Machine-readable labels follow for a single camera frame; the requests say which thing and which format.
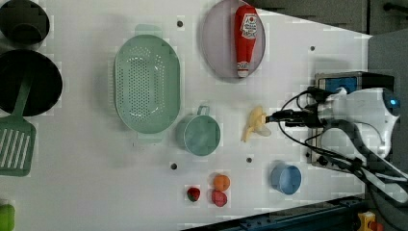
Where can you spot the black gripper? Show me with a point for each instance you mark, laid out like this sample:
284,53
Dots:
305,118

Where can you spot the yellow plush banana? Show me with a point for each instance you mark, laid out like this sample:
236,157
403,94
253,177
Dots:
256,123

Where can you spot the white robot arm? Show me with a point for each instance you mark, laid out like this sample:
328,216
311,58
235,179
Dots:
356,134

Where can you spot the green mug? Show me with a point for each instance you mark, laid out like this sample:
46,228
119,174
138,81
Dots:
199,134

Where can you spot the blue bowl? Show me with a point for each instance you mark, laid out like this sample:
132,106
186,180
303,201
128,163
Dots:
286,178

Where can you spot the orange toy fruit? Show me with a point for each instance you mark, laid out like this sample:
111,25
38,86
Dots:
221,182

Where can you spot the grey round plate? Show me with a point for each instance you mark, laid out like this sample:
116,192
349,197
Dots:
217,39

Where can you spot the red toy fruit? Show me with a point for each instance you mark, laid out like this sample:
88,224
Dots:
219,198

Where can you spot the red plush ketchup bottle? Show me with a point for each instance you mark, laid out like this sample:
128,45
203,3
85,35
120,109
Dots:
245,32

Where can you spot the red toy strawberry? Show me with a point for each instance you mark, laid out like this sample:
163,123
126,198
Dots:
193,194

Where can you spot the green slotted spatula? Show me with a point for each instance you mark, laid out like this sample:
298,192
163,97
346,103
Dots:
18,135

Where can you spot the green toy object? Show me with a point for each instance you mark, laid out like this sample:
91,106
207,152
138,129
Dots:
7,213

